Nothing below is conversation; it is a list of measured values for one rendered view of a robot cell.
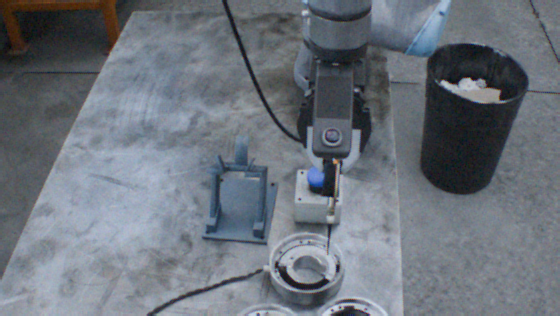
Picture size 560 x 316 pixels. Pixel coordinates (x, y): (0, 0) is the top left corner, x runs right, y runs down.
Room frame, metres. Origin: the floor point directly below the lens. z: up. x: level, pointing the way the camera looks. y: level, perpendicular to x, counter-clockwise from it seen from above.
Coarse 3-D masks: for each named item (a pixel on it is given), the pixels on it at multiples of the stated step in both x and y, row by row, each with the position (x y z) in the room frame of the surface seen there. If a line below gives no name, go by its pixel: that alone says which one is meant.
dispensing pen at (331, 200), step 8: (328, 160) 0.62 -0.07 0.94; (328, 168) 0.60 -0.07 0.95; (336, 168) 0.60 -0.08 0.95; (328, 176) 0.59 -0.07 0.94; (328, 184) 0.59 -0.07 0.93; (328, 192) 0.58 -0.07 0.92; (328, 200) 0.58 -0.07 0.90; (336, 200) 0.59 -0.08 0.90; (328, 208) 0.58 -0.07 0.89; (328, 216) 0.57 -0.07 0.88; (328, 224) 0.57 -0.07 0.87; (328, 232) 0.56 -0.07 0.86; (328, 240) 0.55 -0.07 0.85; (328, 248) 0.55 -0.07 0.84
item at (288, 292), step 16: (288, 240) 0.57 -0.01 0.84; (304, 240) 0.57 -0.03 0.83; (320, 240) 0.57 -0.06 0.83; (272, 256) 0.54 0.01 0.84; (304, 256) 0.54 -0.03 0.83; (320, 256) 0.54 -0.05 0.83; (336, 256) 0.54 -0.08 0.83; (272, 272) 0.51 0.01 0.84; (288, 272) 0.51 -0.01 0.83; (320, 272) 0.51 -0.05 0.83; (336, 272) 0.51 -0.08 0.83; (288, 288) 0.48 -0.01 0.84; (320, 288) 0.49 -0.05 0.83; (336, 288) 0.49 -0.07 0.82; (304, 304) 0.48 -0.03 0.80
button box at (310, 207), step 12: (300, 180) 0.68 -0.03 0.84; (300, 192) 0.65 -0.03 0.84; (312, 192) 0.65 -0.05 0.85; (300, 204) 0.63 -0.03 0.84; (312, 204) 0.63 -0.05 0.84; (324, 204) 0.63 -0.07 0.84; (300, 216) 0.63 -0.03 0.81; (312, 216) 0.63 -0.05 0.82; (324, 216) 0.63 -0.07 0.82; (336, 216) 0.63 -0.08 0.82
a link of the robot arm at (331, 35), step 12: (312, 24) 0.61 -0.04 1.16; (324, 24) 0.60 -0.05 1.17; (336, 24) 0.60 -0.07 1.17; (348, 24) 0.59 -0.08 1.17; (360, 24) 0.60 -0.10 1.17; (312, 36) 0.61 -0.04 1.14; (324, 36) 0.60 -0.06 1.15; (336, 36) 0.60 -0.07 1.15; (348, 36) 0.60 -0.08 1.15; (360, 36) 0.60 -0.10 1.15; (324, 48) 0.61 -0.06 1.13; (336, 48) 0.59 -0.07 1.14; (348, 48) 0.60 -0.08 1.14
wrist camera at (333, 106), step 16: (320, 64) 0.61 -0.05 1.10; (336, 64) 0.61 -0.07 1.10; (320, 80) 0.60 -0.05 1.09; (336, 80) 0.59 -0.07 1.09; (352, 80) 0.59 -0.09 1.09; (320, 96) 0.58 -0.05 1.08; (336, 96) 0.58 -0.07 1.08; (352, 96) 0.58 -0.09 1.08; (320, 112) 0.56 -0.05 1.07; (336, 112) 0.56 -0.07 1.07; (352, 112) 0.56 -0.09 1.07; (320, 128) 0.55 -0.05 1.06; (336, 128) 0.54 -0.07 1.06; (320, 144) 0.53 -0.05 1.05; (336, 144) 0.53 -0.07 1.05
